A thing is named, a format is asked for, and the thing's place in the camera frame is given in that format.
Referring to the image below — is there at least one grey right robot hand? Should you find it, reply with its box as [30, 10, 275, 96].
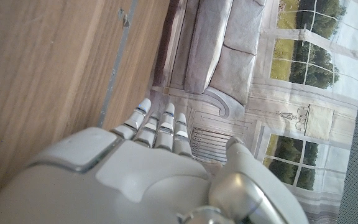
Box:
[0, 98, 310, 224]

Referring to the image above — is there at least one grey tape table outline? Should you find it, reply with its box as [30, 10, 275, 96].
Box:
[97, 0, 139, 128]

